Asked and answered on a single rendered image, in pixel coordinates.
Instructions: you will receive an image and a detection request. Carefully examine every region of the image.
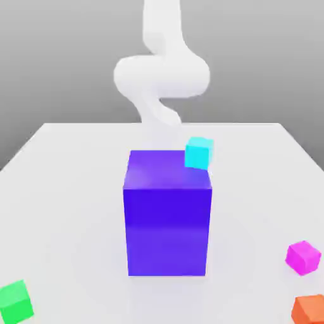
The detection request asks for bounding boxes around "small cyan cube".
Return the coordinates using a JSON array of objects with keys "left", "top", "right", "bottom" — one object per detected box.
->
[{"left": 184, "top": 136, "right": 215, "bottom": 171}]

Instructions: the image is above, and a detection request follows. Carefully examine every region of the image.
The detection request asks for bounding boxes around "small magenta cube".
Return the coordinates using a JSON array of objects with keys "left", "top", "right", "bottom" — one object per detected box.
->
[{"left": 285, "top": 240, "right": 322, "bottom": 277}]

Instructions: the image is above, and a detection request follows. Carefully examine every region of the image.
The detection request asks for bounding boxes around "small green cube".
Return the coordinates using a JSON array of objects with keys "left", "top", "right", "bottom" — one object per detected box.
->
[{"left": 0, "top": 278, "right": 35, "bottom": 324}]

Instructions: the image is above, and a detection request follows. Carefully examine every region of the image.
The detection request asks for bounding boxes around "small orange cube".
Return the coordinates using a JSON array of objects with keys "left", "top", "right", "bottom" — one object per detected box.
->
[{"left": 290, "top": 294, "right": 324, "bottom": 324}]

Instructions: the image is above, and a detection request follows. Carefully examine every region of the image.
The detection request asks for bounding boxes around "large purple box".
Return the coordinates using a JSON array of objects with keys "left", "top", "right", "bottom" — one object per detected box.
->
[{"left": 122, "top": 149, "right": 213, "bottom": 277}]

